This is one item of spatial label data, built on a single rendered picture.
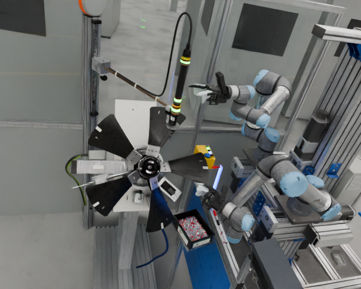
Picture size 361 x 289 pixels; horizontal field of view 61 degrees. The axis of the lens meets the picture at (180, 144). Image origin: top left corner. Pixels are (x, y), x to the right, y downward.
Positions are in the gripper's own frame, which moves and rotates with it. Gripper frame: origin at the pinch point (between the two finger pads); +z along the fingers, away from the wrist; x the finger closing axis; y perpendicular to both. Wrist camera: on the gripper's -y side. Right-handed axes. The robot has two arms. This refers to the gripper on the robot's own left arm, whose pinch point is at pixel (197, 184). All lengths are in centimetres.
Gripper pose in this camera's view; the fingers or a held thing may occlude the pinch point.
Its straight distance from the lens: 168.2
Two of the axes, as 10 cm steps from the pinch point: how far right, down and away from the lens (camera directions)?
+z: -7.5, -4.8, 4.6
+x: -1.1, 7.7, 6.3
